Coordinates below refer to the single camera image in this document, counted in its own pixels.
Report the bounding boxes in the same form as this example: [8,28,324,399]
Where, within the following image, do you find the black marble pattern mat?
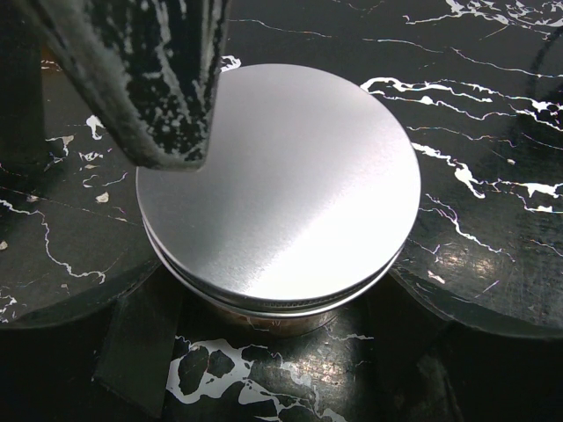
[1,1,562,421]

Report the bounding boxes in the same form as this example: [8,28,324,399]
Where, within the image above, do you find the white jar lid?
[135,64,421,318]

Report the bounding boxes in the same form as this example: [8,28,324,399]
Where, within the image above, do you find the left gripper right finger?
[364,271,562,421]

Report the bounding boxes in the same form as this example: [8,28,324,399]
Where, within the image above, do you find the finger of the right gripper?
[24,0,229,170]

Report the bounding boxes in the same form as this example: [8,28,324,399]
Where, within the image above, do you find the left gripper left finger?
[1,267,184,421]

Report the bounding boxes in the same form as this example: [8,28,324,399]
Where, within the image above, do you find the clear plastic jar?
[206,305,338,338]

